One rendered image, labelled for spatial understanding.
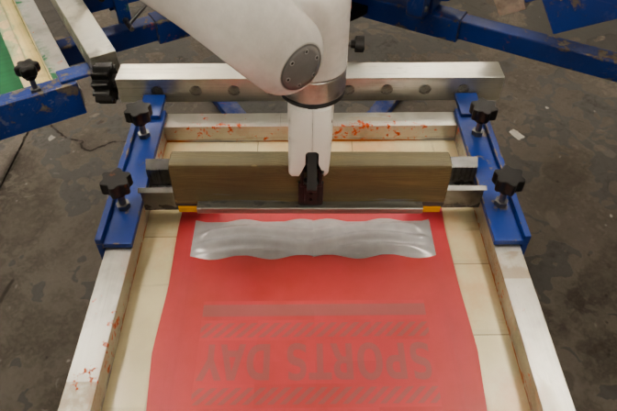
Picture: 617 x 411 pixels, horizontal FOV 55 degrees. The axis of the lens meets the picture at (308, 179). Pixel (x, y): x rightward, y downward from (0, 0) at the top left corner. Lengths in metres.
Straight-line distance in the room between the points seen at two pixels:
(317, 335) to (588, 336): 1.40
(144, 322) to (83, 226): 1.50
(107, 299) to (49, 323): 1.27
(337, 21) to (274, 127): 0.45
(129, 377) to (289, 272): 0.25
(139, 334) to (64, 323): 1.26
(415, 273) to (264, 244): 0.22
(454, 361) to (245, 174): 0.35
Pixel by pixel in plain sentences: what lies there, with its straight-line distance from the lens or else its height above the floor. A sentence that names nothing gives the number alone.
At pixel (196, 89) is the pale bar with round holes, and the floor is 1.01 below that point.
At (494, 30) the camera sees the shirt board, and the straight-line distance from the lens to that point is 1.48.
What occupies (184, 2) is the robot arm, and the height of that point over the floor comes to 1.43.
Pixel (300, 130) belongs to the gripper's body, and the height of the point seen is 1.22.
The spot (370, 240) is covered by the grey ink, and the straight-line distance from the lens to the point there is 0.88.
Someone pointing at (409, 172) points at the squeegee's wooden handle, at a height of 1.13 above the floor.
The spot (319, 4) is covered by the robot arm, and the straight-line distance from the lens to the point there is 0.58.
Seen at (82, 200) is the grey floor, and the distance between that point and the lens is 2.41.
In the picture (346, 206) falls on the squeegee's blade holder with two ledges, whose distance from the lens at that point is 0.77.
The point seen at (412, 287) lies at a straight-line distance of 0.85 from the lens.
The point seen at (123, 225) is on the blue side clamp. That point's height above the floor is 1.00.
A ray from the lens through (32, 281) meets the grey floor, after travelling 2.22.
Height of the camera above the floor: 1.64
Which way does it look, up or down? 45 degrees down
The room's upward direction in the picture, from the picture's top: straight up
